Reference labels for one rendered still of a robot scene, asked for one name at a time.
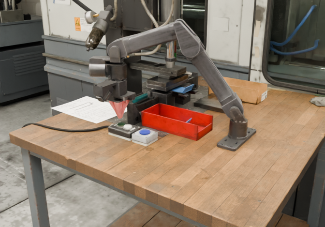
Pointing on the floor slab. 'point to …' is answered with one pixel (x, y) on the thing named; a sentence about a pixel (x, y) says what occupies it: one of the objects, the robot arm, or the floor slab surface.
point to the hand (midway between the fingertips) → (120, 115)
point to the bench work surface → (190, 167)
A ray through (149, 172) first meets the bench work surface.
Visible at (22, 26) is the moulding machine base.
